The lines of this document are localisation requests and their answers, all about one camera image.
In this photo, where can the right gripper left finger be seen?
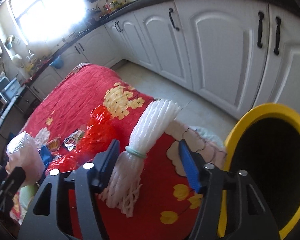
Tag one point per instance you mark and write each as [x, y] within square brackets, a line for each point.
[65, 205]

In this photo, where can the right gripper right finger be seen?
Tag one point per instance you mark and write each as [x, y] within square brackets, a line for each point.
[232, 198]

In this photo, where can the pink plastic bag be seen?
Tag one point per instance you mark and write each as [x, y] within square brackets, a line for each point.
[23, 152]

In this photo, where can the blue rubber glove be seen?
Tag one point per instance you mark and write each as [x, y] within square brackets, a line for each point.
[46, 155]

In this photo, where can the orange snack wrapper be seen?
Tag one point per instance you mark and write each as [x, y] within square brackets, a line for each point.
[54, 144]

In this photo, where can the white foam net bundle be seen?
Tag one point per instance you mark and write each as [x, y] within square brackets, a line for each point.
[124, 185]

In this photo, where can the dark green snack packet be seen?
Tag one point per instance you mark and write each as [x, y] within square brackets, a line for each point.
[70, 142]

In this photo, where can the red plastic bag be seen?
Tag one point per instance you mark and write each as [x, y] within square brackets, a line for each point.
[101, 129]

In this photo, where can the yellow trash bin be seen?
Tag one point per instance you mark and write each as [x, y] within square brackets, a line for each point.
[266, 143]

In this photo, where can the white kitchen cabinets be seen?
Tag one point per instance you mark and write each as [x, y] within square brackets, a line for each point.
[237, 54]

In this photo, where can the red floral tablecloth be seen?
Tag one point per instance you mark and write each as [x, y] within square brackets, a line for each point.
[95, 99]

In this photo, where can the blue hanging basket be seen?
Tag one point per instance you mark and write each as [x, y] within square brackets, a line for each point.
[58, 63]

